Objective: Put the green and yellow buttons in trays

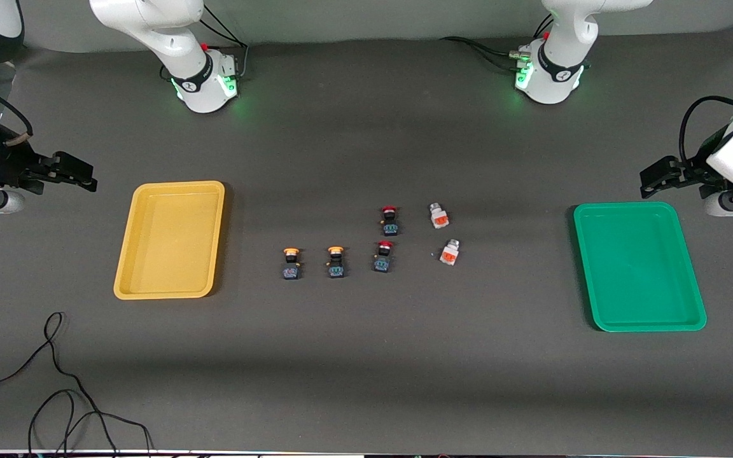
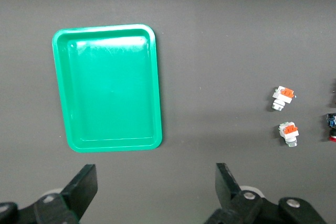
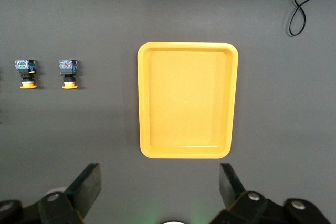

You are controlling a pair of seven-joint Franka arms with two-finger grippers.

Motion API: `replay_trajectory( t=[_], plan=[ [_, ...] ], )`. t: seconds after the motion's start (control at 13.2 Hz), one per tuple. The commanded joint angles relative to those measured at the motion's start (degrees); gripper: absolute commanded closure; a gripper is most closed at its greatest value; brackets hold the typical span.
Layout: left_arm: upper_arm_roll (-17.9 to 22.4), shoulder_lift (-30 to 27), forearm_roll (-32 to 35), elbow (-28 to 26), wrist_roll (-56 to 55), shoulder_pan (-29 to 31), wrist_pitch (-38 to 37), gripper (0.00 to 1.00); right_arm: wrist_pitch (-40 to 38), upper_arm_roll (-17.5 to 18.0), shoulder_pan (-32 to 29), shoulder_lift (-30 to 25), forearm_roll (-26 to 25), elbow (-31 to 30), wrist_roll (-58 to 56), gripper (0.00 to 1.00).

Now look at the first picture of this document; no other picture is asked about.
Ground green plastic tray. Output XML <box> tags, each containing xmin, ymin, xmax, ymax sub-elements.
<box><xmin>573</xmin><ymin>202</ymin><xmax>708</xmax><ymax>333</ymax></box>

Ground yellow plastic tray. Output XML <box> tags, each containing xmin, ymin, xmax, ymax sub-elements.
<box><xmin>113</xmin><ymin>181</ymin><xmax>226</xmax><ymax>300</ymax></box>

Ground dark grey table mat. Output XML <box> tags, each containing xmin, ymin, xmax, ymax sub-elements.
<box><xmin>0</xmin><ymin>25</ymin><xmax>733</xmax><ymax>456</ymax></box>

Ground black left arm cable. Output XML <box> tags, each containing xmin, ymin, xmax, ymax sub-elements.
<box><xmin>680</xmin><ymin>95</ymin><xmax>733</xmax><ymax>167</ymax></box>

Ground thin black loose cable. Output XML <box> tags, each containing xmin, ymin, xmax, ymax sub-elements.
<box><xmin>0</xmin><ymin>311</ymin><xmax>154</xmax><ymax>456</ymax></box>

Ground black right base cables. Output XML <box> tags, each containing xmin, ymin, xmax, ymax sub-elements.
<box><xmin>198</xmin><ymin>3</ymin><xmax>250</xmax><ymax>81</ymax></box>

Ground black base cables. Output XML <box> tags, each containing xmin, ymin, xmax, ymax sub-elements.
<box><xmin>198</xmin><ymin>3</ymin><xmax>250</xmax><ymax>81</ymax></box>
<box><xmin>440</xmin><ymin>13</ymin><xmax>555</xmax><ymax>74</ymax></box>

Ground black left base cables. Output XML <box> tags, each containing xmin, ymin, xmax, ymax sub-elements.
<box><xmin>440</xmin><ymin>13</ymin><xmax>555</xmax><ymax>74</ymax></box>

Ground red push button switch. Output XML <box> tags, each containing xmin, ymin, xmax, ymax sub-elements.
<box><xmin>380</xmin><ymin>205</ymin><xmax>401</xmax><ymax>237</ymax></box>
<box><xmin>373</xmin><ymin>240</ymin><xmax>395</xmax><ymax>274</ymax></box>

